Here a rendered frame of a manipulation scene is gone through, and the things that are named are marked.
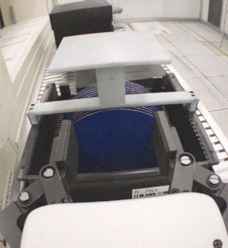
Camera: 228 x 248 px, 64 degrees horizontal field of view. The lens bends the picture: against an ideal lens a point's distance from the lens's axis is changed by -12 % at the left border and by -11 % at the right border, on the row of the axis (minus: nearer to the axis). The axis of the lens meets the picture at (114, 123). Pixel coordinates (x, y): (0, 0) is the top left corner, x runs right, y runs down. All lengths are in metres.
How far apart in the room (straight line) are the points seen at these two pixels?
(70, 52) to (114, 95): 0.07
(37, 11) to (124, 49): 1.61
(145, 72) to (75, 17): 0.45
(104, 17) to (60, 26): 0.20
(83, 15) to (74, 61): 0.75
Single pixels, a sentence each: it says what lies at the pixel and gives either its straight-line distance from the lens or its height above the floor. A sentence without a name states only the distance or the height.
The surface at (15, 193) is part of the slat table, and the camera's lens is 0.53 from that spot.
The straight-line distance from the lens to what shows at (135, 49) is 0.22.
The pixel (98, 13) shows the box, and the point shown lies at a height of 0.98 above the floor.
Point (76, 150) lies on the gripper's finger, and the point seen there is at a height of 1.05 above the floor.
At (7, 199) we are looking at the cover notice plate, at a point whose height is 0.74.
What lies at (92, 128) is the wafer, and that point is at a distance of 0.30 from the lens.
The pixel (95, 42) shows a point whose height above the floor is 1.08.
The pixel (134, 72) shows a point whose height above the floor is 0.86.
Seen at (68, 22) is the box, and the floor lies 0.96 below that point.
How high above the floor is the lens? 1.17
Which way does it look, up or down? 43 degrees down
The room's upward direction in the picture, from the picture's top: 4 degrees counter-clockwise
